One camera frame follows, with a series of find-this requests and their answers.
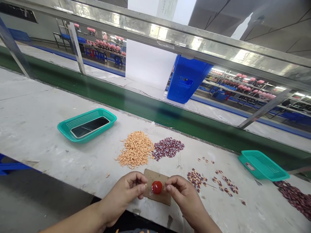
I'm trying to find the person's left hand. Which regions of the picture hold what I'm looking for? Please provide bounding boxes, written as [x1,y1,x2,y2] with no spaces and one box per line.
[109,171,148,219]

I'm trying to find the person's right hand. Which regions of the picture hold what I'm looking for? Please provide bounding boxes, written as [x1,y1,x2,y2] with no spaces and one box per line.
[165,174,205,220]

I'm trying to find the brown cardboard piece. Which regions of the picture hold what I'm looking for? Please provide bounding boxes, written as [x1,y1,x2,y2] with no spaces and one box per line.
[140,169,172,207]

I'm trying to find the red glossy round blob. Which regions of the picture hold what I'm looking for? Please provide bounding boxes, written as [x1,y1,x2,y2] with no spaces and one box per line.
[151,181,163,195]

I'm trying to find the scattered maroon assembled bits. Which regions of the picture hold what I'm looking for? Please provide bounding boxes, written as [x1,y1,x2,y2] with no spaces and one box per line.
[186,168,247,206]

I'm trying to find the person's body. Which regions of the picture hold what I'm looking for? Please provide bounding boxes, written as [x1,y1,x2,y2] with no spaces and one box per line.
[103,211,178,233]

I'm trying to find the pile of orange plastic bits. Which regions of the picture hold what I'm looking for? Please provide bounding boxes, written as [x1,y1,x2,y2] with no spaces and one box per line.
[114,130,155,168]

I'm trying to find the pile of maroon plastic bits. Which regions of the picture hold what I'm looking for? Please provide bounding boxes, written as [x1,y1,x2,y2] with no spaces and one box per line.
[151,137,185,161]

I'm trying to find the black smartphone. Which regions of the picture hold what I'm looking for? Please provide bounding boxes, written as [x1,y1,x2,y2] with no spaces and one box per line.
[70,116,110,139]

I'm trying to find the teal basket with phone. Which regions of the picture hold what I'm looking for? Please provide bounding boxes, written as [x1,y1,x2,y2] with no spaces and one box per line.
[57,108,118,144]

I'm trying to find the teal perforated plastic basket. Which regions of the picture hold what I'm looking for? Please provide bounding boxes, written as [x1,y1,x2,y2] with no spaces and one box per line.
[238,150,291,182]

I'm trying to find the green conveyor belt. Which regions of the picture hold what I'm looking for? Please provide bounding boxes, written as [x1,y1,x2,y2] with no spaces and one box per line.
[0,45,311,175]

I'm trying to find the blue plastic crate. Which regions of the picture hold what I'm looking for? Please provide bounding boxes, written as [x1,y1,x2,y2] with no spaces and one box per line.
[166,54,214,104]

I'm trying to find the blue plastic stool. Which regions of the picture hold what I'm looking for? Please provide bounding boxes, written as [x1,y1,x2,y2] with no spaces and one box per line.
[0,153,26,176]

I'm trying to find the long shelving with pink items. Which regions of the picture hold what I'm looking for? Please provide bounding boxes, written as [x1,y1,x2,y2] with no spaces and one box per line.
[202,65,311,122]

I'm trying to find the row of blue stools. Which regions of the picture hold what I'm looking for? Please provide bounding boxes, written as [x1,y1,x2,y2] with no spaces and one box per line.
[84,47,108,61]

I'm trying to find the shelf rack with pink items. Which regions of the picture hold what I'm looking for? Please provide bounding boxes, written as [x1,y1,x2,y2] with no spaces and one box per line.
[53,18,127,66]

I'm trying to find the heap of maroon chains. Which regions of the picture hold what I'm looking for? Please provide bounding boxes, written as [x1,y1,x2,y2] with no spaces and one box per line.
[273,180,311,223]

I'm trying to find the steel overhead frame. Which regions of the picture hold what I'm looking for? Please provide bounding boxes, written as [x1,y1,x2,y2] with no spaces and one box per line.
[0,0,311,129]

